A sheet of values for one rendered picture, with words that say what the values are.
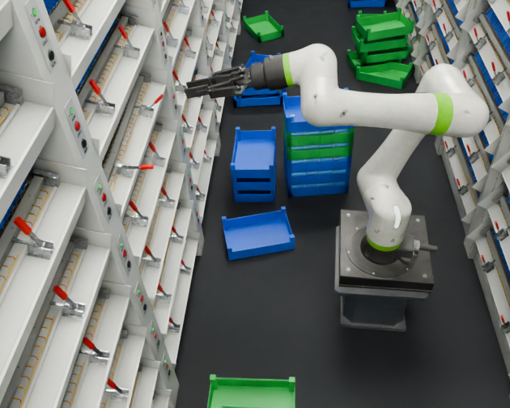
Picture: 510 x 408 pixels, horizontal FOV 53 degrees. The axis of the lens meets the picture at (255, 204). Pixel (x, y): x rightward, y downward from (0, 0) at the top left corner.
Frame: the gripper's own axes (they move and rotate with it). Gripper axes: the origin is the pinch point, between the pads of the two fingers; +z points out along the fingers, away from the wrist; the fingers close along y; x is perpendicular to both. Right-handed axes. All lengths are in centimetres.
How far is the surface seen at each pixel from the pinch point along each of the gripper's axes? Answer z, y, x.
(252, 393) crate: 6, -46, -98
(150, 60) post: 17.5, 17.7, 2.8
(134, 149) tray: 18.0, -17.0, -5.2
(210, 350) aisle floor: 24, -29, -95
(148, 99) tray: 19.2, 7.4, -4.6
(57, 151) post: 13, -52, 22
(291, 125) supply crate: -15, 56, -59
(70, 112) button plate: 9, -48, 28
